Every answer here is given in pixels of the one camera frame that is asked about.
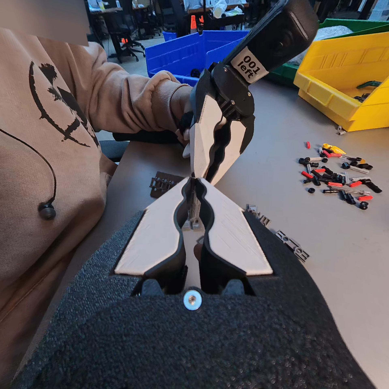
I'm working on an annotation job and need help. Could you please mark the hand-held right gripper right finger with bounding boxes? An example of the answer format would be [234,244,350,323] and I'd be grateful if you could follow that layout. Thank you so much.
[195,177,274,295]

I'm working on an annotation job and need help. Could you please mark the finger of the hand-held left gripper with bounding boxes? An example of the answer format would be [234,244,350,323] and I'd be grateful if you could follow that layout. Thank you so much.
[207,119,247,186]
[190,95,227,178]

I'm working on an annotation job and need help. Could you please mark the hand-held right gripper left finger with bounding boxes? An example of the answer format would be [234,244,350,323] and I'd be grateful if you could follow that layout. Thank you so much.
[114,177,195,295]

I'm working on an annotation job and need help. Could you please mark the grey toy track chain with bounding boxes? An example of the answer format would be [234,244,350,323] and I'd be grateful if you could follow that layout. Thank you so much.
[150,172,203,232]

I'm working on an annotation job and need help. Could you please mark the yellow plastic bin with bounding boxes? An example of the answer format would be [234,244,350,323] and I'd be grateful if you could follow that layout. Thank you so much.
[293,30,389,132]

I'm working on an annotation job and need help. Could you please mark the person's left forearm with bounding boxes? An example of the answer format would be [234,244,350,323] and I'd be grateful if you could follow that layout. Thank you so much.
[68,41,193,134]

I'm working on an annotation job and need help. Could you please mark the grey desk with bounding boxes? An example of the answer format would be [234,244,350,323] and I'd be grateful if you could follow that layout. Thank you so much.
[21,79,389,389]

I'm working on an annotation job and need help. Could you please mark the person's left hand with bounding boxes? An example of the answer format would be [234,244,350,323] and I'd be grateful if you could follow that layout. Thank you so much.
[170,87,192,145]

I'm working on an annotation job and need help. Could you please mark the blue plastic bin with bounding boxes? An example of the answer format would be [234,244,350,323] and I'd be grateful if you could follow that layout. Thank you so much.
[205,30,250,71]
[145,30,213,87]

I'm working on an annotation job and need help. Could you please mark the green crate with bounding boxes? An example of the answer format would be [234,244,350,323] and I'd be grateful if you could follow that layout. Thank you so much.
[266,18,389,89]

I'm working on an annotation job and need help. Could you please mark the black chair armrest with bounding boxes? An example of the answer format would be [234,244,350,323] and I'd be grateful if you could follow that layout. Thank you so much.
[112,131,180,145]

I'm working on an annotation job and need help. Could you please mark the grey chair seat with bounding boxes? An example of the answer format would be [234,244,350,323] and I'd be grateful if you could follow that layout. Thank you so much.
[99,140,129,163]

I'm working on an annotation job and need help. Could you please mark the pile of small toy pins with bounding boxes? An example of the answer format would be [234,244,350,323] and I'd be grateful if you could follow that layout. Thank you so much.
[298,141,383,210]

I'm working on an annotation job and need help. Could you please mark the clear plastic bag bundle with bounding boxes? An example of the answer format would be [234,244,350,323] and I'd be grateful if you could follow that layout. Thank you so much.
[289,25,353,66]

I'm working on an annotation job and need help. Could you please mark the black office chair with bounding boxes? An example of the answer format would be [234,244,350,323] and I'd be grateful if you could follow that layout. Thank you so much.
[106,12,146,63]

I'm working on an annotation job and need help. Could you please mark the beige printed hoodie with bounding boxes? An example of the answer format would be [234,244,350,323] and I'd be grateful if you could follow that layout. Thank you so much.
[0,27,117,380]

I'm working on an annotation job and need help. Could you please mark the cluttered work table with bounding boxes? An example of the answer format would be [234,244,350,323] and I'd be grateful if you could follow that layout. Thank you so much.
[90,0,152,40]

